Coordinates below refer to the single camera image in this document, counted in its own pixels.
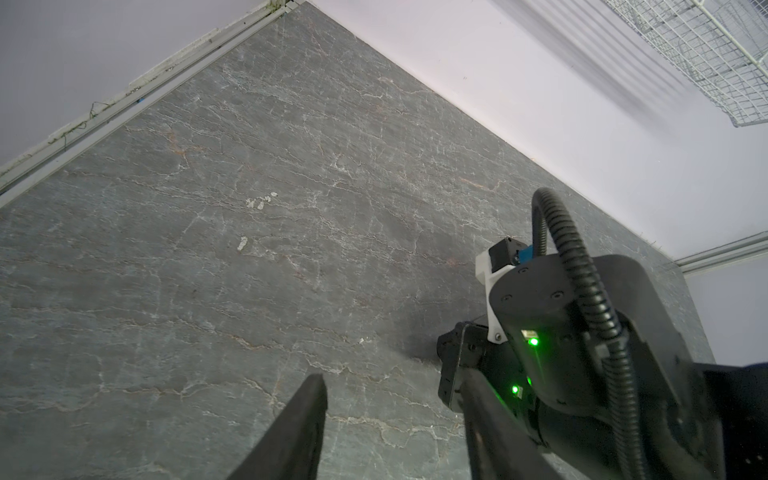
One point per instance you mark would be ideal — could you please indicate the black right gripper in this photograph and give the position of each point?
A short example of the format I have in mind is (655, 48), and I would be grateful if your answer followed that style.
(466, 347)

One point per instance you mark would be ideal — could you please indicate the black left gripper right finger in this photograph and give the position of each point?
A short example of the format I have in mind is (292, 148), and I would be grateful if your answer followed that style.
(497, 448)

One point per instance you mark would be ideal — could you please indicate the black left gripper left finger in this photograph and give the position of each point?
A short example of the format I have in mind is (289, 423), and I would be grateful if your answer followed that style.
(291, 447)

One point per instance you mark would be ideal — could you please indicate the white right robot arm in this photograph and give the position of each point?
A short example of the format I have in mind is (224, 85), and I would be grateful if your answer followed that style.
(552, 385)

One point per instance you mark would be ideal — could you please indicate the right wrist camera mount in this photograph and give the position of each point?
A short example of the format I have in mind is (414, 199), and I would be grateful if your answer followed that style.
(490, 266)

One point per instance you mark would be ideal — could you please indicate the white wire shelf basket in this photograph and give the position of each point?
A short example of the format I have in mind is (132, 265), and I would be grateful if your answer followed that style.
(721, 46)

